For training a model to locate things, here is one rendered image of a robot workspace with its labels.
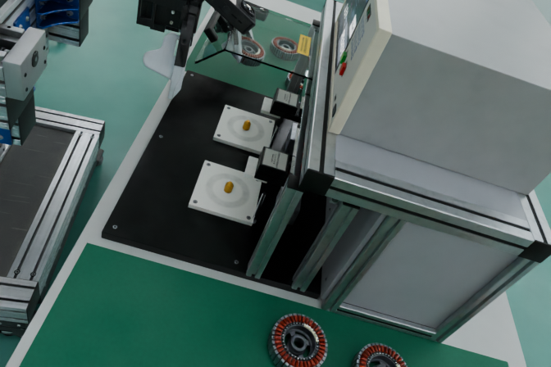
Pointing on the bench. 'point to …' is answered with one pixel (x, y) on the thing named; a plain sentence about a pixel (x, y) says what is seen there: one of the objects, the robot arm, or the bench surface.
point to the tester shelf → (411, 178)
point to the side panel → (423, 280)
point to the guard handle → (213, 26)
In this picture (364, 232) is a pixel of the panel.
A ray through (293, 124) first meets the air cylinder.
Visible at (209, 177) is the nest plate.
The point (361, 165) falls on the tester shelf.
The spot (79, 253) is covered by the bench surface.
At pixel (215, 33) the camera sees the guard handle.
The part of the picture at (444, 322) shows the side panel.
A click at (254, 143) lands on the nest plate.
